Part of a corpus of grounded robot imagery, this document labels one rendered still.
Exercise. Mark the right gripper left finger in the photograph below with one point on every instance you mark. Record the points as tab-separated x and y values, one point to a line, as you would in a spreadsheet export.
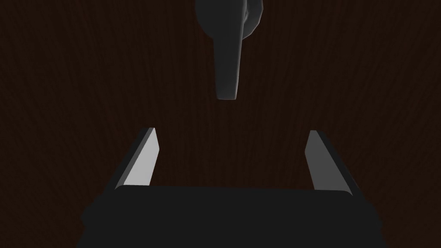
143	162

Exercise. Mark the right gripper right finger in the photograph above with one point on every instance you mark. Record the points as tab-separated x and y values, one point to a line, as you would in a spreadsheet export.
325	165

